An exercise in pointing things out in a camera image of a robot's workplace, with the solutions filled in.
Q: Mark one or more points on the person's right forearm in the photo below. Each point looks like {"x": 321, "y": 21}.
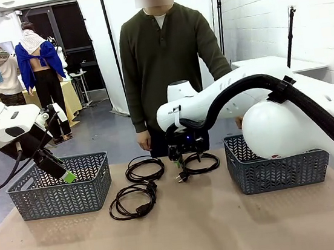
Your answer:
{"x": 137, "y": 110}

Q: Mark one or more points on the white glossy mannequin torso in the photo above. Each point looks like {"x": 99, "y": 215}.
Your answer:
{"x": 61, "y": 57}

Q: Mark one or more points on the mannequin with blue cardigan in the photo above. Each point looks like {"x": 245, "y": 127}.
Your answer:
{"x": 44, "y": 85}

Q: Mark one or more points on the person in green shirt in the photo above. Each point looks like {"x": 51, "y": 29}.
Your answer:
{"x": 166, "y": 70}

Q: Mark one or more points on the mannequin with patterned scarf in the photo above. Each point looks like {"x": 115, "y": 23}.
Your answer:
{"x": 2, "y": 75}

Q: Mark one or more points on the table with yellow cloth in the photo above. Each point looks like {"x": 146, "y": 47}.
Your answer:
{"x": 70, "y": 97}

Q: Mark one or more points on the person's right hand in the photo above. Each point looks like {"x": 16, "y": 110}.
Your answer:
{"x": 144, "y": 140}

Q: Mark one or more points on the person's left hand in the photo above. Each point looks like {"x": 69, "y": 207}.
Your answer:
{"x": 239, "y": 122}

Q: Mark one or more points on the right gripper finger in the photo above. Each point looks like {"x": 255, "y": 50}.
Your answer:
{"x": 200, "y": 150}
{"x": 174, "y": 154}

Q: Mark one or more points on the small metal cart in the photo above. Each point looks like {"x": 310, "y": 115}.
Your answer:
{"x": 80, "y": 80}

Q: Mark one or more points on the black light stand pole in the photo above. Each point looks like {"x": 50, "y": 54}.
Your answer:
{"x": 220, "y": 17}

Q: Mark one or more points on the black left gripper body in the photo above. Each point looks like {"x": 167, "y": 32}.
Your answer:
{"x": 50, "y": 165}

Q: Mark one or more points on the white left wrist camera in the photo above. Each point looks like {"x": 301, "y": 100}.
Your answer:
{"x": 58, "y": 112}

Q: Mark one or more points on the white backdrop panel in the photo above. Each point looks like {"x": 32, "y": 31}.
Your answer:
{"x": 99, "y": 48}

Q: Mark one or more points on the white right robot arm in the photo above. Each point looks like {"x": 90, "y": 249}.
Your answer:
{"x": 266, "y": 137}

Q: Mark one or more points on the person's left forearm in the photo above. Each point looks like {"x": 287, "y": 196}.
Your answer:
{"x": 219, "y": 63}

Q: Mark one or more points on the grey plastic woven-pattern basket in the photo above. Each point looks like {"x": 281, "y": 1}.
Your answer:
{"x": 280, "y": 175}
{"x": 60, "y": 199}

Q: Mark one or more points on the white desk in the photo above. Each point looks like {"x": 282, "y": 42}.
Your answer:
{"x": 306, "y": 65}

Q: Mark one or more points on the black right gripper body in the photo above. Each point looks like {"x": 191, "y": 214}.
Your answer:
{"x": 187, "y": 139}

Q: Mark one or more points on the black tripod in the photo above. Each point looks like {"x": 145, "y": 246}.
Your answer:
{"x": 291, "y": 30}

